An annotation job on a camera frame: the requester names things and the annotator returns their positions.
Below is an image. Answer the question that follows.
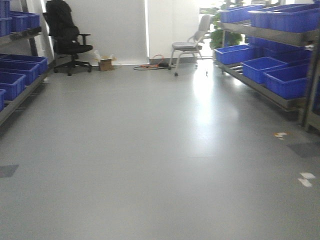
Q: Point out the blue bin right upper front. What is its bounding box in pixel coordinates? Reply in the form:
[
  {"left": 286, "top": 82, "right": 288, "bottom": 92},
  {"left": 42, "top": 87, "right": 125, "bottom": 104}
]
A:
[{"left": 248, "top": 4, "right": 320, "bottom": 33}]

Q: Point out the orange cable on floor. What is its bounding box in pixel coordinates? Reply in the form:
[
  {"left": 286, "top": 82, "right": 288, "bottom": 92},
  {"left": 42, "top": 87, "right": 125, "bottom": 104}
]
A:
[{"left": 132, "top": 54, "right": 173, "bottom": 71}]

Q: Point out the blue bin left lower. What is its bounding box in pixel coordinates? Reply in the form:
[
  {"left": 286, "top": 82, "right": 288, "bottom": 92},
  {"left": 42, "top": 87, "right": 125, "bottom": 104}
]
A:
[{"left": 0, "top": 54, "right": 48, "bottom": 101}]

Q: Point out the grey office chair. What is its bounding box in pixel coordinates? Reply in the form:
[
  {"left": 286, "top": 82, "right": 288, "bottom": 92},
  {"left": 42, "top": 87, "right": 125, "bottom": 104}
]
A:
[{"left": 168, "top": 14, "right": 213, "bottom": 77}]

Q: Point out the cardboard box on floor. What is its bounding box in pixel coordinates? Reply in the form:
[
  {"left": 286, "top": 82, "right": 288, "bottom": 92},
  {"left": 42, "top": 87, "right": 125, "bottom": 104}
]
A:
[{"left": 94, "top": 54, "right": 117, "bottom": 72}]

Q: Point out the steel shelf rack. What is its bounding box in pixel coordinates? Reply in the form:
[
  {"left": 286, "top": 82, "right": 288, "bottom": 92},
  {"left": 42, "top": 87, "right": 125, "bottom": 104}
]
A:
[
  {"left": 0, "top": 0, "right": 53, "bottom": 125},
  {"left": 215, "top": 20, "right": 320, "bottom": 131}
]

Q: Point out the steel left shelf rack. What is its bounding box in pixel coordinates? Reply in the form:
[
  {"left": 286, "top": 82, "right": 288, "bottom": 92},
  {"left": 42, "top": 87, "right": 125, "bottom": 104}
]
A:
[{"left": 0, "top": 0, "right": 53, "bottom": 125}]

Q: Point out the green potted plant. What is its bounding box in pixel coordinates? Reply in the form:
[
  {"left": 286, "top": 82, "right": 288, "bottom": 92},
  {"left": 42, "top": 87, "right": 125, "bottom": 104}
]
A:
[{"left": 199, "top": 0, "right": 247, "bottom": 51}]

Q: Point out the blue bin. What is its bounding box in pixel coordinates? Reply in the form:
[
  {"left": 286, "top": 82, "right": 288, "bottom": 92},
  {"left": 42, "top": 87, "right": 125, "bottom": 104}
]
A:
[
  {"left": 0, "top": 0, "right": 40, "bottom": 37},
  {"left": 241, "top": 57, "right": 288, "bottom": 84},
  {"left": 218, "top": 4, "right": 264, "bottom": 23},
  {"left": 264, "top": 64, "right": 309, "bottom": 100},
  {"left": 214, "top": 44, "right": 255, "bottom": 65},
  {"left": 0, "top": 54, "right": 48, "bottom": 101},
  {"left": 248, "top": 4, "right": 320, "bottom": 33}
]

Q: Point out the steel right shelf rack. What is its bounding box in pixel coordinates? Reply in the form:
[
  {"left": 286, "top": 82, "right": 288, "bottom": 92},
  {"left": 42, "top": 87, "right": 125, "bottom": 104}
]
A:
[{"left": 215, "top": 20, "right": 320, "bottom": 131}]

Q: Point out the black office chair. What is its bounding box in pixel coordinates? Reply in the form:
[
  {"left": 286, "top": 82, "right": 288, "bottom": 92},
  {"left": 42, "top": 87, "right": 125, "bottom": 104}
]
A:
[{"left": 43, "top": 0, "right": 93, "bottom": 76}]

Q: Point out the blue bin left upper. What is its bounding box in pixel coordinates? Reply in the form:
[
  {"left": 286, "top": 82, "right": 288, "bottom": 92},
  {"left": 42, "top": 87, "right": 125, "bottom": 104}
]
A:
[{"left": 0, "top": 0, "right": 40, "bottom": 37}]

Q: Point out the blue bin right upper back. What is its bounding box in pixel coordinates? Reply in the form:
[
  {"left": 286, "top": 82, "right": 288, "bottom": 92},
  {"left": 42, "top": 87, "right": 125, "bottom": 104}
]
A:
[{"left": 218, "top": 4, "right": 264, "bottom": 23}]

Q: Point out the blue bin right lower front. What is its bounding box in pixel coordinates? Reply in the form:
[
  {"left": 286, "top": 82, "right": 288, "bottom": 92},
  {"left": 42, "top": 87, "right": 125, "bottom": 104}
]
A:
[{"left": 264, "top": 64, "right": 309, "bottom": 100}]

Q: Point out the blue bin right lower back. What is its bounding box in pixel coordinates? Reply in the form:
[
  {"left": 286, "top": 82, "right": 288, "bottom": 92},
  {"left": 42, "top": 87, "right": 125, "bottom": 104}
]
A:
[{"left": 214, "top": 44, "right": 255, "bottom": 65}]

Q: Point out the blue bin right lower middle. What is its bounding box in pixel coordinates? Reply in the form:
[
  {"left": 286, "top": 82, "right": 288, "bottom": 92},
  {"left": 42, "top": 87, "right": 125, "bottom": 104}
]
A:
[{"left": 241, "top": 57, "right": 288, "bottom": 84}]

